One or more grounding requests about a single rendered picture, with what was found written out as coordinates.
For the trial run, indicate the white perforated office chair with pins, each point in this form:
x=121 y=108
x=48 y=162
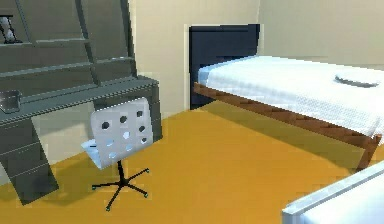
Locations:
x=120 y=133

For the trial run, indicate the dark blue door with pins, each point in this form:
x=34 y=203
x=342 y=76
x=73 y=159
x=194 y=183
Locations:
x=220 y=43

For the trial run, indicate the grey desk with shelves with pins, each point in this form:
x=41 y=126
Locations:
x=66 y=90

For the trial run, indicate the grey flat disc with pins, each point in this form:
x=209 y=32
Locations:
x=356 y=80

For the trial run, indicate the white furniture top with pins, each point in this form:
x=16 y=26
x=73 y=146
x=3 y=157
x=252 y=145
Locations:
x=346 y=200

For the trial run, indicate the black and white figurine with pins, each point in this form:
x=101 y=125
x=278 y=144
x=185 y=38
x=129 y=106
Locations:
x=7 y=30

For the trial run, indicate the white bed with wooden frame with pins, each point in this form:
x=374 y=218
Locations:
x=293 y=93

